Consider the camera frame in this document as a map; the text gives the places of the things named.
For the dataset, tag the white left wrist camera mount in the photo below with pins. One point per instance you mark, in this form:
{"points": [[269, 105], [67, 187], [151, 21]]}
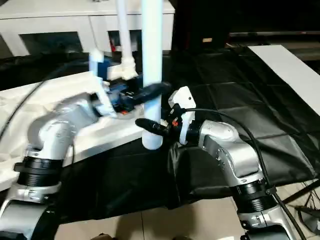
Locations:
{"points": [[106, 102]]}

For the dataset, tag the white flat board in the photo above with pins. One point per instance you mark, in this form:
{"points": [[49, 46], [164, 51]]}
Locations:
{"points": [[287, 62]]}

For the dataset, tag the black tripod stand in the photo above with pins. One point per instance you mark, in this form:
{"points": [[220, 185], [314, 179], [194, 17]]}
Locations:
{"points": [[300, 193]]}

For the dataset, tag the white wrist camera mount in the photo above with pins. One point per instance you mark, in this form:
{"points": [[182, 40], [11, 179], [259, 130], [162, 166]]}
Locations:
{"points": [[106, 102], [183, 96]]}

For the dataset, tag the black table mat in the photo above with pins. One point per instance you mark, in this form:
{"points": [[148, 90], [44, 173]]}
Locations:
{"points": [[225, 75]]}

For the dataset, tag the white plastic table leg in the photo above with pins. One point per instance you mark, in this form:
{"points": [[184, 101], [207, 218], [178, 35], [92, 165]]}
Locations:
{"points": [[125, 37], [152, 50]]}

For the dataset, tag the white sideboard cabinet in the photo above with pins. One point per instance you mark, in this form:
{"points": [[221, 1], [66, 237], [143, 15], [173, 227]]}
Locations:
{"points": [[62, 20]]}

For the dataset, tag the small yellow label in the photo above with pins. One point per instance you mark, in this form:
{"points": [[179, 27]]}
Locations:
{"points": [[207, 40]]}

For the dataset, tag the white plastic table top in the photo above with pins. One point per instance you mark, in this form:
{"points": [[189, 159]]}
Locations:
{"points": [[120, 130]]}

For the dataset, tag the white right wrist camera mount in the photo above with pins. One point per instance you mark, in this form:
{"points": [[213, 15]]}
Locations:
{"points": [[183, 96]]}

